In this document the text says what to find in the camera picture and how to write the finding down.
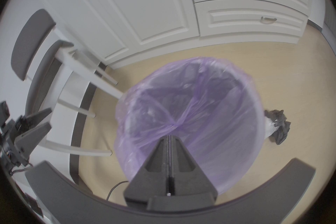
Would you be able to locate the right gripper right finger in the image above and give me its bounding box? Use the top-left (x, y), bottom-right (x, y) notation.
top-left (170, 135), bottom-right (219, 202)

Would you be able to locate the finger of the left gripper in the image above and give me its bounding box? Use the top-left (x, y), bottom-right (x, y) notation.
top-left (23, 108), bottom-right (52, 131)
top-left (14, 123), bottom-right (52, 158)

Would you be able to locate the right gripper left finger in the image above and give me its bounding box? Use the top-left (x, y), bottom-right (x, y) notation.
top-left (123, 135), bottom-right (170, 205)

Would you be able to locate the purple plastic bag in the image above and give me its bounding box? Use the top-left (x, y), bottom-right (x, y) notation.
top-left (115, 57), bottom-right (265, 196)

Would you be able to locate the white printed wrapper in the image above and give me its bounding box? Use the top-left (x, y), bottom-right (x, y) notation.
top-left (265, 117), bottom-right (279, 139)

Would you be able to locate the black plastic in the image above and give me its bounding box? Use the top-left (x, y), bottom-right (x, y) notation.
top-left (264, 109), bottom-right (292, 145)

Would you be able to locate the white trash bin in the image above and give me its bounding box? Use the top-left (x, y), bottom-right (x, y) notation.
top-left (117, 59), bottom-right (265, 196)

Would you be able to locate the grey and white chair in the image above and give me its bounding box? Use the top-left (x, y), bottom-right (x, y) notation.
top-left (10, 9), bottom-right (124, 158)

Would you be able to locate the black cable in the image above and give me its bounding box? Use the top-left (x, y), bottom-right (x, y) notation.
top-left (106, 180), bottom-right (130, 200)

